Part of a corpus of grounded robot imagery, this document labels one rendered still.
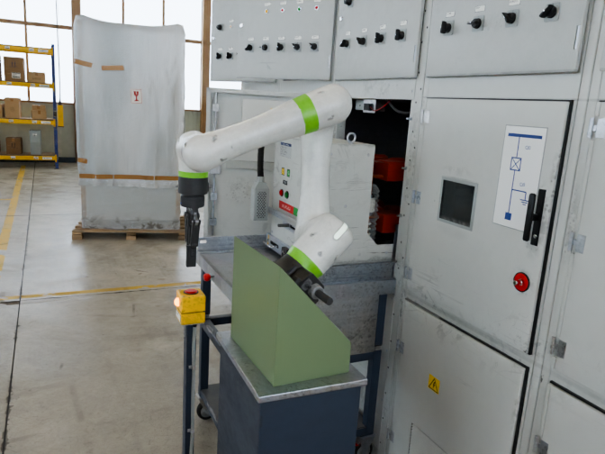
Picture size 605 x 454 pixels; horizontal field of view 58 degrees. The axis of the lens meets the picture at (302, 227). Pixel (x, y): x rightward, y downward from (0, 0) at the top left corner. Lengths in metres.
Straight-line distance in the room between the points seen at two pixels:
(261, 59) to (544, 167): 1.78
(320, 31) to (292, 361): 1.74
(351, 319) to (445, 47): 1.09
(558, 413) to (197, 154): 1.24
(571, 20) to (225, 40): 2.51
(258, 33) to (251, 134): 1.52
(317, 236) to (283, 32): 1.56
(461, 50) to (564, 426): 1.19
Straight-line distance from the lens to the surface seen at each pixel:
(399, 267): 2.24
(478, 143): 1.86
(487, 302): 1.85
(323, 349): 1.60
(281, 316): 1.49
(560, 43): 1.69
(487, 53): 1.87
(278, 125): 1.60
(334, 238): 1.60
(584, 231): 1.59
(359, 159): 2.12
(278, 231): 2.46
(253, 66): 3.06
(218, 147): 1.56
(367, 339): 2.32
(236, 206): 2.75
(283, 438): 1.64
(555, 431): 1.77
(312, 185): 1.78
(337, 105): 1.64
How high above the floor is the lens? 1.52
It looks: 12 degrees down
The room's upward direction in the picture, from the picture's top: 4 degrees clockwise
